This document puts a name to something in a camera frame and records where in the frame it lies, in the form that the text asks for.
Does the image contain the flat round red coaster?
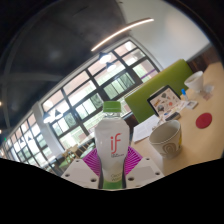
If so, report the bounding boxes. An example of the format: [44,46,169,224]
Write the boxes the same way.
[195,112,213,130]

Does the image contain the white paper sheets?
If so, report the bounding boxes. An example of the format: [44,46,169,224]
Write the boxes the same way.
[132,114,161,144]

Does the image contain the small blue-capped bottle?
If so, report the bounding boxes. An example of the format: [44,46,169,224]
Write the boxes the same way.
[180,88,189,101]

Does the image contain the black-framed picture tablet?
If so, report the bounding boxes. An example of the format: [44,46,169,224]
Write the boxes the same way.
[146,84,182,117]

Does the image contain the long linear ceiling light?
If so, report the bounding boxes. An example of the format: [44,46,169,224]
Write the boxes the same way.
[90,17,156,53]

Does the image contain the white paper napkin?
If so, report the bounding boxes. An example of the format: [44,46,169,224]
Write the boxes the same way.
[202,84,215,95]

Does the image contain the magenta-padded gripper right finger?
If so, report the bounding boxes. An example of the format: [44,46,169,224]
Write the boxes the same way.
[124,146,165,190]

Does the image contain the dark flat phone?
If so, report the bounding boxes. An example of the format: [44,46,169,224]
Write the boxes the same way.
[164,112,182,122]

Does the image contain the green upholstered bench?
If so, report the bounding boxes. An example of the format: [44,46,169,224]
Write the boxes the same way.
[124,58,194,124]

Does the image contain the small white flat card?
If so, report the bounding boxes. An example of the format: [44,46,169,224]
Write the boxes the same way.
[184,100,199,111]

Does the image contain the white ceramic bowl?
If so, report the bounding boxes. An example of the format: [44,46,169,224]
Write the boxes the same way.
[183,70,205,94]

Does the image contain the large black-framed window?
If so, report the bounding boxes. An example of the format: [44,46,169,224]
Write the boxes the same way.
[0,113,56,168]
[41,39,161,151]

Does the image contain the beige cup with swirl print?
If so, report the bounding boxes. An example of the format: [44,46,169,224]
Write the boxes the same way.
[148,119,183,159]

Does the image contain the white green-capped drink bottle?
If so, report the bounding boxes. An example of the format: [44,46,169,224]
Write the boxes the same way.
[94,100,131,190]

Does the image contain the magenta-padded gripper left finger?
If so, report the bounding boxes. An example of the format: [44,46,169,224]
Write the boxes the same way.
[60,148,101,190]

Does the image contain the group of green-seated wooden chairs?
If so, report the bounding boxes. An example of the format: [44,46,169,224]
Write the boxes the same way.
[58,141,96,168]

